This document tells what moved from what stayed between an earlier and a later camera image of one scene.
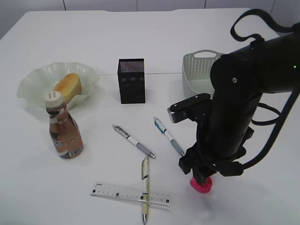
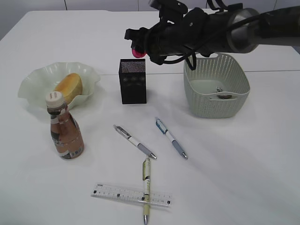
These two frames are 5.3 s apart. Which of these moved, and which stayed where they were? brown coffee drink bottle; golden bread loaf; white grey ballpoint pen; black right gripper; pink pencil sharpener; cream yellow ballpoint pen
Moved: pink pencil sharpener; black right gripper
Stayed: cream yellow ballpoint pen; brown coffee drink bottle; white grey ballpoint pen; golden bread loaf
